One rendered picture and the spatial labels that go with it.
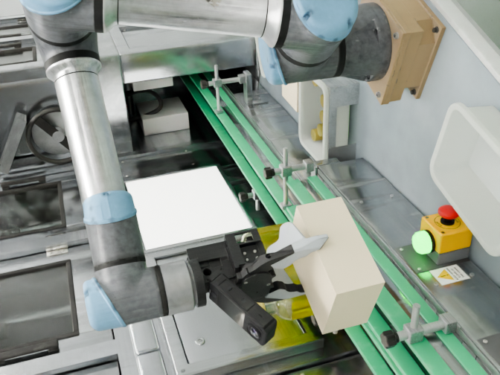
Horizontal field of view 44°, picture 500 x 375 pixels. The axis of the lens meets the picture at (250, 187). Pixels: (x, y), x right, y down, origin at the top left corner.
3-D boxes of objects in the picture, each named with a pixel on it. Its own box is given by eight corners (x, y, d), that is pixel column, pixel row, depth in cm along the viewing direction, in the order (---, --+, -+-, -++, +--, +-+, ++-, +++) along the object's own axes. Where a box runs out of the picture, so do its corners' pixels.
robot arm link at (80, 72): (29, 20, 115) (87, 277, 107) (19, -11, 105) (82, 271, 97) (91, 10, 118) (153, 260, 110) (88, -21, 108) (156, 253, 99)
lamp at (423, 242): (421, 244, 122) (408, 247, 121) (423, 225, 119) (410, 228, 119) (434, 257, 118) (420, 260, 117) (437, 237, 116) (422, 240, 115)
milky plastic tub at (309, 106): (327, 136, 177) (297, 141, 174) (329, 60, 165) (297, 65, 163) (353, 163, 162) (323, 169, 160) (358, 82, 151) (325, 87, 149)
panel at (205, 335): (219, 170, 216) (121, 188, 208) (219, 162, 215) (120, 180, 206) (324, 347, 142) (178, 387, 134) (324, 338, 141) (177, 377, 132)
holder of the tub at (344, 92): (327, 152, 179) (302, 158, 177) (330, 60, 165) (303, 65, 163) (354, 180, 165) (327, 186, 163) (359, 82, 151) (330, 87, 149)
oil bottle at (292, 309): (359, 286, 142) (270, 308, 136) (360, 266, 139) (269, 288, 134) (370, 301, 137) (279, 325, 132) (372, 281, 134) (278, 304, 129)
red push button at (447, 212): (431, 220, 119) (434, 205, 117) (450, 216, 120) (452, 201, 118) (443, 231, 116) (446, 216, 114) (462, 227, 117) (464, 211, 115)
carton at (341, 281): (341, 196, 97) (296, 205, 95) (385, 282, 88) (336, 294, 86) (328, 240, 107) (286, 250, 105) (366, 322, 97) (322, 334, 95)
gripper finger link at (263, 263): (286, 239, 89) (235, 269, 91) (289, 248, 88) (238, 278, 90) (300, 251, 92) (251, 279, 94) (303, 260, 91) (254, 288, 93)
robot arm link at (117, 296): (79, 273, 86) (90, 335, 84) (158, 256, 88) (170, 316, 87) (82, 277, 93) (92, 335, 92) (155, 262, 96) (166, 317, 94)
